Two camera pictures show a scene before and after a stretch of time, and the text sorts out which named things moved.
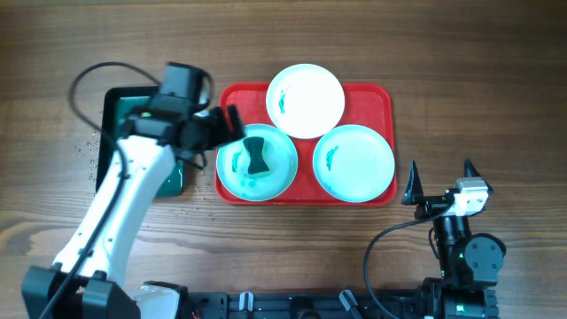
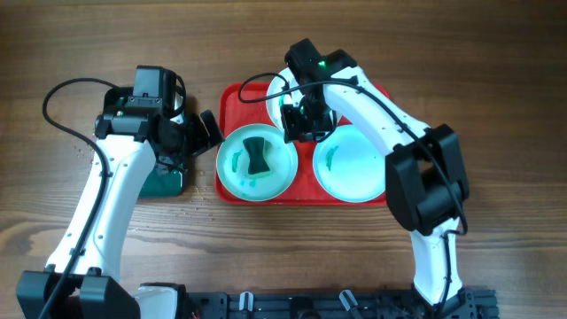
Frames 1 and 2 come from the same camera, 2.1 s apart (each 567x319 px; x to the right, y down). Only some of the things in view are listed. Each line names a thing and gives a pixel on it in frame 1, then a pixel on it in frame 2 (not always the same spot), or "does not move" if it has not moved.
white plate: x=353 y=163 does not move
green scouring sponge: x=256 y=163 does not move
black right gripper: x=430 y=205 → x=291 y=131
